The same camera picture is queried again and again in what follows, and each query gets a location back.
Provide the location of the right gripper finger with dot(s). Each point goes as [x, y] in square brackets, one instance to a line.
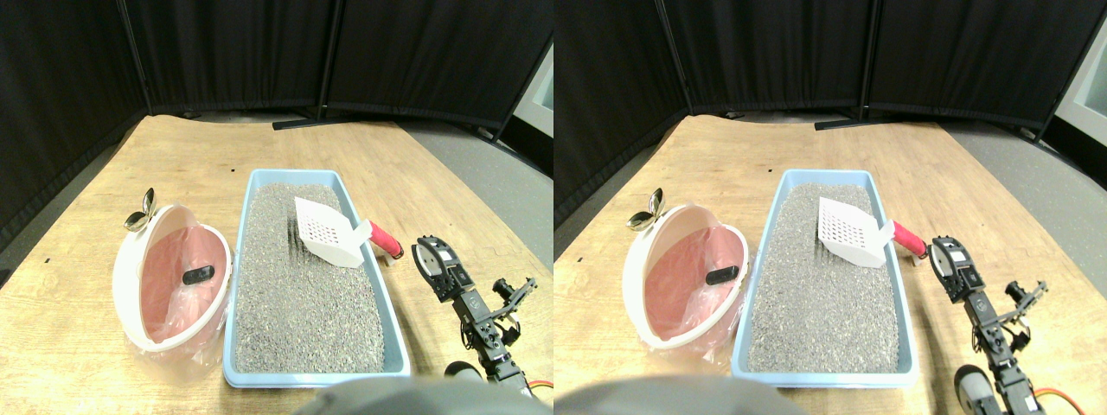
[457, 281]
[432, 259]
[947, 259]
[970, 281]

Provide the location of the black lump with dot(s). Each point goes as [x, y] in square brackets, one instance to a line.
[198, 276]
[723, 275]

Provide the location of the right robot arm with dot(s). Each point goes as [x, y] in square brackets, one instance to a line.
[493, 350]
[1003, 363]

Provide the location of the blue litter tray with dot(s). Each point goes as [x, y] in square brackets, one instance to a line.
[303, 320]
[813, 320]

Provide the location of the white bin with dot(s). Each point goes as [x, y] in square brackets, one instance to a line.
[130, 285]
[640, 285]

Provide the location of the curtain stand foot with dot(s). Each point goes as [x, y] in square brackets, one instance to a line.
[298, 124]
[839, 124]

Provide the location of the white shelf unit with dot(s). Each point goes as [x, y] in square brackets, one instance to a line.
[540, 91]
[1085, 86]

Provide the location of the curtain stand pole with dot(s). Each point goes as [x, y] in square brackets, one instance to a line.
[673, 60]
[134, 60]
[869, 60]
[330, 60]

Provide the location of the black bracket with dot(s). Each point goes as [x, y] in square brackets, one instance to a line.
[517, 294]
[1029, 298]

